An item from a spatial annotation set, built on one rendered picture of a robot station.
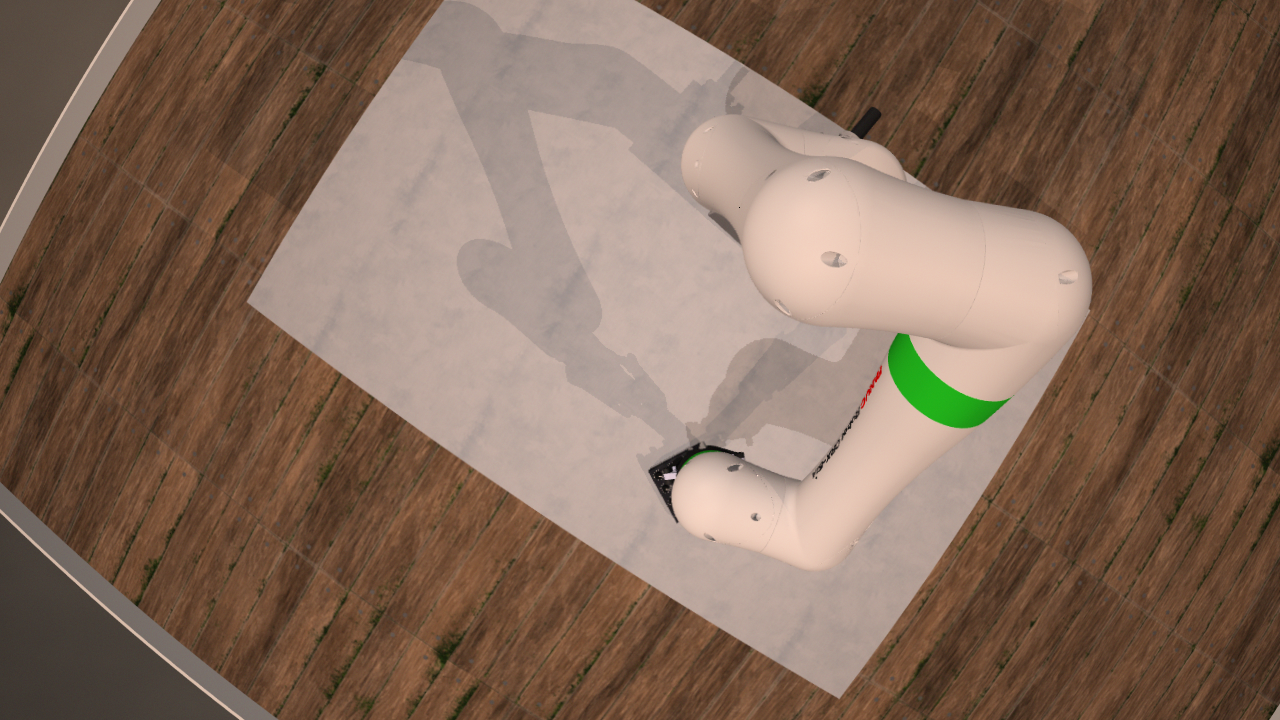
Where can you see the black square panel with knobs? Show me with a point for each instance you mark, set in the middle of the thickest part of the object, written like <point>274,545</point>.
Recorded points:
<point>657,476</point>

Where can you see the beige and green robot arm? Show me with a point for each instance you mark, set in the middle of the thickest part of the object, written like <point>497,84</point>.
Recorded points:
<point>981,297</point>

